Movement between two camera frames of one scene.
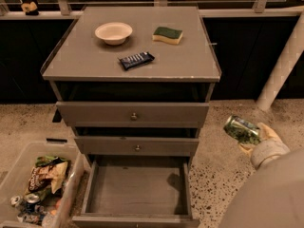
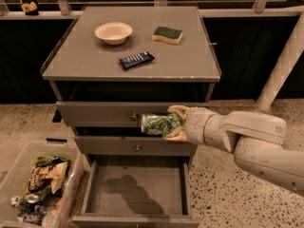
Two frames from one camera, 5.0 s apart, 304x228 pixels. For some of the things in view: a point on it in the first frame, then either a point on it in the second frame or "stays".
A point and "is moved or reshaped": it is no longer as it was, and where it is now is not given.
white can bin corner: x=15 y=199 stays
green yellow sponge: x=163 y=33 stays
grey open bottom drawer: x=138 y=191 stays
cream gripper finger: x=248 y=150 to x=180 y=134
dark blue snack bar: x=136 y=60 stays
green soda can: x=242 y=129 is moved or reshaped
